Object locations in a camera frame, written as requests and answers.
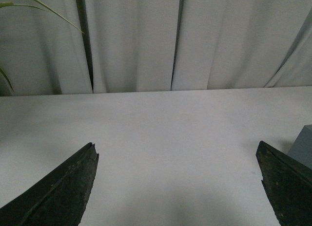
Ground white curtain backdrop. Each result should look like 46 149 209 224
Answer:
0 0 312 96

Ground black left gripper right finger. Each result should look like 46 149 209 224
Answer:
256 141 312 226

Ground gray square base block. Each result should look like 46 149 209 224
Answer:
288 125 312 169

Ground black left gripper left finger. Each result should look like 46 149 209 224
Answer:
0 143 99 226

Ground green potted plant leaves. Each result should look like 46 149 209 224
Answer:
0 0 85 92

